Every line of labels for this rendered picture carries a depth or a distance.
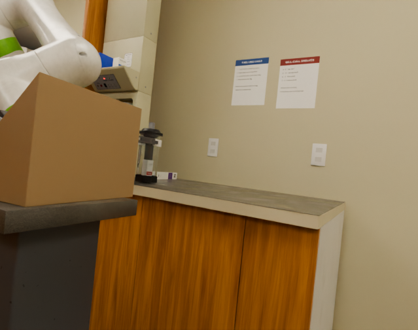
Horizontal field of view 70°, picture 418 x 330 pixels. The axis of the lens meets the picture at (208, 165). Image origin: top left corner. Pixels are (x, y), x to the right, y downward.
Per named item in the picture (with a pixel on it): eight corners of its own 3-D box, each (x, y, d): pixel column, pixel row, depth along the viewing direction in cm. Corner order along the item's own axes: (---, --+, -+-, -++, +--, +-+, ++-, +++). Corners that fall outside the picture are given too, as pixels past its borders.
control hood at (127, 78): (97, 92, 178) (99, 75, 178) (138, 90, 162) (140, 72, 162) (81, 87, 168) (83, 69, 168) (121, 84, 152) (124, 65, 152)
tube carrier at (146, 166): (144, 178, 143) (150, 133, 143) (162, 180, 138) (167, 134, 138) (128, 177, 134) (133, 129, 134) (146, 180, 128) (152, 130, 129)
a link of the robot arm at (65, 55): (98, 42, 73) (35, -32, 99) (33, 71, 69) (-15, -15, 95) (116, 83, 84) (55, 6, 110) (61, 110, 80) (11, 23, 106)
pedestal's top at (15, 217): (3, 234, 49) (6, 210, 49) (-78, 204, 64) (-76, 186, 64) (136, 215, 77) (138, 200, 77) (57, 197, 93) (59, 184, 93)
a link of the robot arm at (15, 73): (60, 93, 69) (27, 39, 74) (-9, 126, 65) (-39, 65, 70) (79, 122, 81) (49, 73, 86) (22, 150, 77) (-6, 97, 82)
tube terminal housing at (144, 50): (121, 172, 200) (133, 57, 200) (159, 177, 183) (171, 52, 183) (89, 171, 178) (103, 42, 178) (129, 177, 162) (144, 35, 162)
